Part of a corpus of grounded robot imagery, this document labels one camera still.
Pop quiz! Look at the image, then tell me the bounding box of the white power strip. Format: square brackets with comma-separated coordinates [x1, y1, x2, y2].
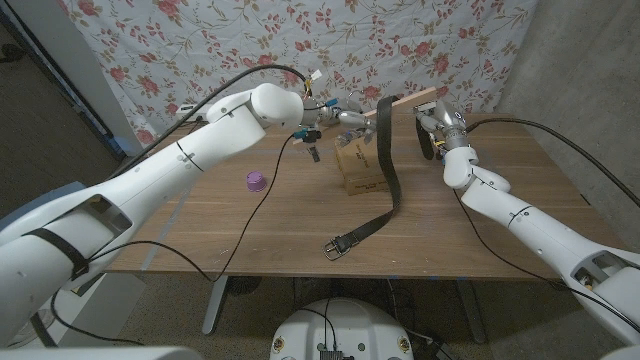
[175, 103, 204, 123]

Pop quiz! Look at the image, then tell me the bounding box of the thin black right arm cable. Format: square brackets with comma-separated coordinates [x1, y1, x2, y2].
[452, 189, 640, 334]

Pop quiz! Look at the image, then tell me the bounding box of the white robot body edge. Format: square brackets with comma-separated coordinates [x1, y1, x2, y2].
[0, 347, 204, 360]

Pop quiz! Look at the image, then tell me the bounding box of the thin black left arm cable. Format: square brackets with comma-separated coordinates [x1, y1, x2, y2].
[49, 132, 296, 347]

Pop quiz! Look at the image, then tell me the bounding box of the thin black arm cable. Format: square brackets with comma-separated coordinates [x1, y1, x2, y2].
[49, 132, 296, 347]
[452, 189, 640, 334]

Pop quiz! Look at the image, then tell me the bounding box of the black leather belt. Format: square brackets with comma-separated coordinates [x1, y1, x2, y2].
[322, 94, 436, 262]

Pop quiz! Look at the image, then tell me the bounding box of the brown cardboard box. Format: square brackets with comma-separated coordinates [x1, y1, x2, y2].
[333, 134, 394, 197]

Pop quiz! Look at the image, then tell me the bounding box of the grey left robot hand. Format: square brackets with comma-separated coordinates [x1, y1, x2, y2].
[324, 107, 379, 147]

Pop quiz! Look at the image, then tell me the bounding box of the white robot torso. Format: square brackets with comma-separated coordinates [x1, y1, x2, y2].
[269, 297, 415, 360]

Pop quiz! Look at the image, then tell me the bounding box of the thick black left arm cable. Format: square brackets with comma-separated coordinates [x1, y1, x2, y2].
[107, 63, 309, 181]

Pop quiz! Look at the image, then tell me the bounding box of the floral backdrop cloth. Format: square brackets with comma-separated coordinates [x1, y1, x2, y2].
[57, 0, 539, 146]

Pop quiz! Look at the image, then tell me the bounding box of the grey table leg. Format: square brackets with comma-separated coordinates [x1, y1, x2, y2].
[454, 279, 487, 345]
[201, 275, 230, 335]

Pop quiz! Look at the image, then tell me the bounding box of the small purple cup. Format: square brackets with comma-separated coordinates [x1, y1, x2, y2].
[245, 170, 268, 193]

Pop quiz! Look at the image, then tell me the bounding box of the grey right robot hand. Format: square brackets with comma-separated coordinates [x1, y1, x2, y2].
[414, 100, 469, 151]

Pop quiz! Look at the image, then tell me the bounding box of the black round floor object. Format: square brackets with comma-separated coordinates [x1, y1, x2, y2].
[227, 275, 263, 296]

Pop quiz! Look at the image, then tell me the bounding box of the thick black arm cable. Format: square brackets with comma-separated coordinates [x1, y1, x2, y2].
[464, 117, 640, 209]
[107, 63, 309, 181]

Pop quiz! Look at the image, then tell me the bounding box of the black floor power adapter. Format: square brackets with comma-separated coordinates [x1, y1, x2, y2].
[407, 327, 456, 360]

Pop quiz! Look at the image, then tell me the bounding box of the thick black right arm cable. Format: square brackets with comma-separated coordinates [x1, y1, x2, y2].
[464, 117, 640, 209]

